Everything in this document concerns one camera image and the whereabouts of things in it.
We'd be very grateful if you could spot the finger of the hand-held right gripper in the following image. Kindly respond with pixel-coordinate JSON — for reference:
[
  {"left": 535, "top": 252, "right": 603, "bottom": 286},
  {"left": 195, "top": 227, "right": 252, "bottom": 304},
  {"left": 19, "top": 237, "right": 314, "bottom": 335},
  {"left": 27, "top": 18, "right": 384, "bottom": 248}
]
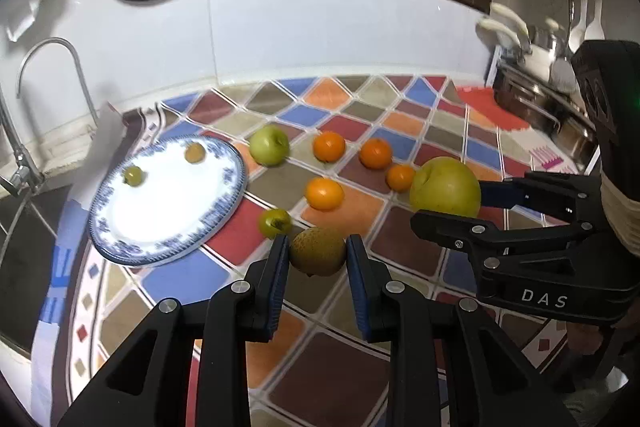
[
  {"left": 410, "top": 209, "right": 609, "bottom": 281},
  {"left": 478, "top": 173, "right": 602, "bottom": 224}
]

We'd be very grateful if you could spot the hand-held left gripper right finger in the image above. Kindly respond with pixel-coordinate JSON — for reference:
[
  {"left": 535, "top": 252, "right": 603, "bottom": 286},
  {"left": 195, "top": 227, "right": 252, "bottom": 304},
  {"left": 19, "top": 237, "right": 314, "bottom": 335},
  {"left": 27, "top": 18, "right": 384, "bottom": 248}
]
[{"left": 346, "top": 234, "right": 578, "bottom": 427}]

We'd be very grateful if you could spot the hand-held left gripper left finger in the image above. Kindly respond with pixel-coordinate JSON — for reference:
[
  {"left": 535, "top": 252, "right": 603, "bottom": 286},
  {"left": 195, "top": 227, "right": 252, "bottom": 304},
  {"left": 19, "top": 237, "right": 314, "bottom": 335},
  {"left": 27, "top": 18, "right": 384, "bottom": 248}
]
[{"left": 57, "top": 234, "right": 292, "bottom": 427}]

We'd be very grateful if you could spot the brown pear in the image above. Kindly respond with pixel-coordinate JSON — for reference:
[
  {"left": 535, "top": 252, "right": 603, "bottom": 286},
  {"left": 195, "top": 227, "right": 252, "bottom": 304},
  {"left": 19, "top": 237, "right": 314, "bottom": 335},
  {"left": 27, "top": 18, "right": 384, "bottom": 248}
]
[{"left": 289, "top": 227, "right": 348, "bottom": 278}]

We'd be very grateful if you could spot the large yellow-green pear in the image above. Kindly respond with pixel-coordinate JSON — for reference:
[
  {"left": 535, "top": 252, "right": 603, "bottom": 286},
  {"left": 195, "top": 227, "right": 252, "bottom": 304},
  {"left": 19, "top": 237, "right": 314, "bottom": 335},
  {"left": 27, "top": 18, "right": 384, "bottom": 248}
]
[{"left": 409, "top": 157, "right": 482, "bottom": 219}]

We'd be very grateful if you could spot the orange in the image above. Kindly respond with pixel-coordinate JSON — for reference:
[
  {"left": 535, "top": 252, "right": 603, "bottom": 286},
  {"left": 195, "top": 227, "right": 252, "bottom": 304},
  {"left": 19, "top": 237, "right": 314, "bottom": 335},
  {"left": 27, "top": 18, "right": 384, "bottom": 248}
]
[
  {"left": 305, "top": 176, "right": 346, "bottom": 211},
  {"left": 312, "top": 131, "right": 347, "bottom": 164},
  {"left": 358, "top": 138, "right": 393, "bottom": 170},
  {"left": 385, "top": 164, "right": 417, "bottom": 193}
]

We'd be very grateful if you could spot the green apple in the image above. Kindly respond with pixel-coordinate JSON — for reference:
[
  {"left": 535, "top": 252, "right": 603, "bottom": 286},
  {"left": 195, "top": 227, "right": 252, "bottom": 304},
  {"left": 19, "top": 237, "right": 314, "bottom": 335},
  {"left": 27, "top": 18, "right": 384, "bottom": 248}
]
[{"left": 249, "top": 125, "right": 291, "bottom": 166}]

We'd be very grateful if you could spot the blue and white plate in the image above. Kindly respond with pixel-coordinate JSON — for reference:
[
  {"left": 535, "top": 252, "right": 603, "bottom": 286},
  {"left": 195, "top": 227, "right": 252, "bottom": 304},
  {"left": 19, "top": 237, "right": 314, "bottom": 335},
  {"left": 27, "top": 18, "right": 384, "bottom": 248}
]
[{"left": 88, "top": 134, "right": 248, "bottom": 267}]

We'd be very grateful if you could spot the colourful patchwork cloth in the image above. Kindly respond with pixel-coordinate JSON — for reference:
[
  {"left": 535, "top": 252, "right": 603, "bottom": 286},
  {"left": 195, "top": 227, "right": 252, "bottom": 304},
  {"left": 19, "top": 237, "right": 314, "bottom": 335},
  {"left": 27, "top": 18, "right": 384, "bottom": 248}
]
[{"left": 37, "top": 76, "right": 601, "bottom": 427}]

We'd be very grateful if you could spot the stainless steel pot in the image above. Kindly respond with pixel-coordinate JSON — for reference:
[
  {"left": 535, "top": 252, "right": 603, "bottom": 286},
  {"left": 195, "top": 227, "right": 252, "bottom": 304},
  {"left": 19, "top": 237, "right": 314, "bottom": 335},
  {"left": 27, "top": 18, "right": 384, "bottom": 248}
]
[{"left": 492, "top": 59, "right": 601, "bottom": 165}]

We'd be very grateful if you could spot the orange striped cloth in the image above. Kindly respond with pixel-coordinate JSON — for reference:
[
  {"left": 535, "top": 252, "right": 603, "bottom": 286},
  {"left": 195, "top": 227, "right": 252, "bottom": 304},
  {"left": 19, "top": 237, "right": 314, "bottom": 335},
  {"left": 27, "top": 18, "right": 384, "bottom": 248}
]
[{"left": 457, "top": 86, "right": 583, "bottom": 172}]

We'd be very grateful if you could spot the metal spatula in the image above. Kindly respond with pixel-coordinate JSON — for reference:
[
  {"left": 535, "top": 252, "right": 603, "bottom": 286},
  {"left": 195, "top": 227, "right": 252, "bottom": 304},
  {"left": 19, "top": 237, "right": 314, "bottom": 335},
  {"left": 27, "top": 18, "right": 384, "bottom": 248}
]
[{"left": 564, "top": 0, "right": 591, "bottom": 58}]

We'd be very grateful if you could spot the steel kitchen sink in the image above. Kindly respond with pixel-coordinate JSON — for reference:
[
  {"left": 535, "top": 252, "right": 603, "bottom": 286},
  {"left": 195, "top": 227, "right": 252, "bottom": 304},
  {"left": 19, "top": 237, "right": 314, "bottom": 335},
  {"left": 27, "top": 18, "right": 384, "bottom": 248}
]
[{"left": 0, "top": 179, "right": 76, "bottom": 353}]

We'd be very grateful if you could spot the thin gooseneck faucet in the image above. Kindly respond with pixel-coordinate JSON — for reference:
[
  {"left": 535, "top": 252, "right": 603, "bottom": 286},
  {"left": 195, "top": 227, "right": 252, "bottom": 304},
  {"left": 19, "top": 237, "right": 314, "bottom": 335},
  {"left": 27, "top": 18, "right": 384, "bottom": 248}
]
[{"left": 16, "top": 38, "right": 99, "bottom": 132}]

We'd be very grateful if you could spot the chrome kitchen faucet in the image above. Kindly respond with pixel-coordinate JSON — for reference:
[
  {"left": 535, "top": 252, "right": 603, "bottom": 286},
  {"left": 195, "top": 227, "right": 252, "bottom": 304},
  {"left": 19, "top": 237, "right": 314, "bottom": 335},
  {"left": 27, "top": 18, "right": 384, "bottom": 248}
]
[{"left": 0, "top": 82, "right": 46, "bottom": 198}]

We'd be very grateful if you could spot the white-handled saucepan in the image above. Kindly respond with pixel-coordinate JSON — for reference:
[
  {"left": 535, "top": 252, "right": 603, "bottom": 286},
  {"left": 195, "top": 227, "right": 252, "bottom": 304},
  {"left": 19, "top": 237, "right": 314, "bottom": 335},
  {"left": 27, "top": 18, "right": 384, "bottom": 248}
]
[
  {"left": 475, "top": 18, "right": 521, "bottom": 50},
  {"left": 489, "top": 2, "right": 530, "bottom": 38}
]

